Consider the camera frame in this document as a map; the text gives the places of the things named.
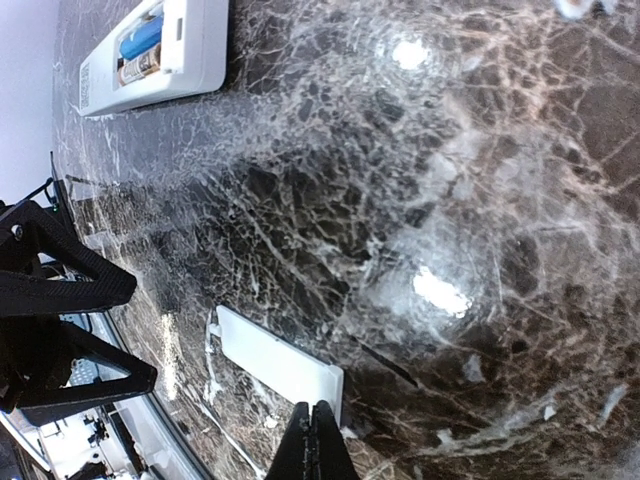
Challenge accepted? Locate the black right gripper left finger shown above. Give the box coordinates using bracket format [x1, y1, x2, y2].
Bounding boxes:
[265, 402, 315, 480]

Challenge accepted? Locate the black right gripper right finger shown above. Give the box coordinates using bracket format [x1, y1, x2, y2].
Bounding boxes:
[310, 400, 358, 480]

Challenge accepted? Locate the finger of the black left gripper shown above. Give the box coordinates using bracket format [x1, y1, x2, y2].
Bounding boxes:
[1, 201, 137, 317]
[1, 319, 157, 425]

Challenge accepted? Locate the white battery cover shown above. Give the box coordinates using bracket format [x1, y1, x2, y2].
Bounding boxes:
[209, 305, 344, 423]

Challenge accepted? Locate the blue battery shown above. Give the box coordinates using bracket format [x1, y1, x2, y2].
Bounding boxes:
[119, 15, 164, 60]

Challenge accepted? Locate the white remote control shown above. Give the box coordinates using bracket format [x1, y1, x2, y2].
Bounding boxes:
[78, 1, 229, 117]

